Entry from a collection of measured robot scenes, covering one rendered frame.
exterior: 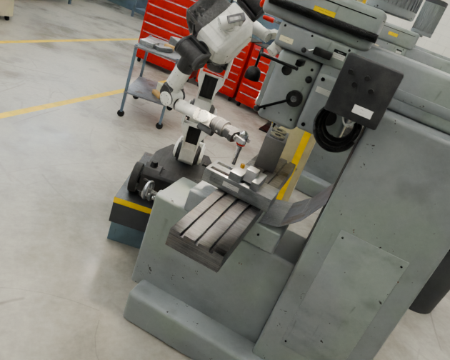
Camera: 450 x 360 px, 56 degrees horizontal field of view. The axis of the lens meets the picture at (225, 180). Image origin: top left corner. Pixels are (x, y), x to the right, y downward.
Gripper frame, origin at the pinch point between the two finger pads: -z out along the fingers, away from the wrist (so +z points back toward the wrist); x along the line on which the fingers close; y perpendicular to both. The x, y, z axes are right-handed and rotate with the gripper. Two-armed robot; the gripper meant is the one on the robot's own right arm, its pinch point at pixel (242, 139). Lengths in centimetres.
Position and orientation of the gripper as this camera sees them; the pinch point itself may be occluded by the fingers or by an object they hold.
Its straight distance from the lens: 214.6
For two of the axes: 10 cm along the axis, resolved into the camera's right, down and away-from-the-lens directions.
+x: 5.7, -1.9, 8.0
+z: -7.6, -5.0, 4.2
